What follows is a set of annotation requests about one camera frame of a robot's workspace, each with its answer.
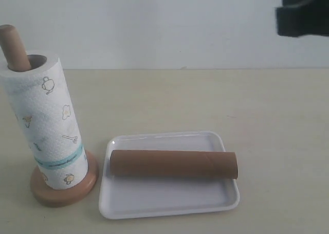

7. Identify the white plastic tray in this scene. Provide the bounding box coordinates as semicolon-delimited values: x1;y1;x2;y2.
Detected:
99;131;240;220

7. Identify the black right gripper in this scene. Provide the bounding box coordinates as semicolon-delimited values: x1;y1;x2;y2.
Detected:
275;0;328;38

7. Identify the printed white paper towel roll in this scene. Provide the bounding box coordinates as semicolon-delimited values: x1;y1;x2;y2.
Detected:
1;51;88;190

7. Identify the brown cardboard tube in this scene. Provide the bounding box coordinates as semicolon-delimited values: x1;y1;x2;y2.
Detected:
109;150;239;179

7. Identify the wooden paper towel holder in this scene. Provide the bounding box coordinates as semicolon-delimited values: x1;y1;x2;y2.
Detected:
1;25;99;207

